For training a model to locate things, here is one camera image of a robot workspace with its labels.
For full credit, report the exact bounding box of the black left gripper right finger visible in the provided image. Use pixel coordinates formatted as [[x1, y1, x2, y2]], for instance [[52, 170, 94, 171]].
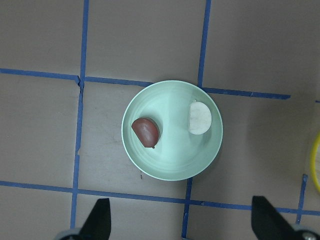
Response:
[[251, 196, 300, 240]]

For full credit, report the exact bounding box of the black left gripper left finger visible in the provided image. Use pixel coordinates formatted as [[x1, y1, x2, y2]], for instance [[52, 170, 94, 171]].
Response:
[[79, 198, 111, 240]]

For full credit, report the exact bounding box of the brown half bun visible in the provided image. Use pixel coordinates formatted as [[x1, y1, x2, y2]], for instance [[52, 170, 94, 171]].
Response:
[[131, 117, 160, 149]]

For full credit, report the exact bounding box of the light green round plate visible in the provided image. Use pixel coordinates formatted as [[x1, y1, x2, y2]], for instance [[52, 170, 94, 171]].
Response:
[[121, 80, 223, 181]]

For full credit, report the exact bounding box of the yellow steamer layer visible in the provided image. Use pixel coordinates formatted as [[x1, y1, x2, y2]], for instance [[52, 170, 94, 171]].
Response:
[[310, 132, 320, 192]]

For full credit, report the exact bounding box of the white half bun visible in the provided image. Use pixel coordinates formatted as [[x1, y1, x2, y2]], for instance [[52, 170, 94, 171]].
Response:
[[188, 100, 212, 135]]

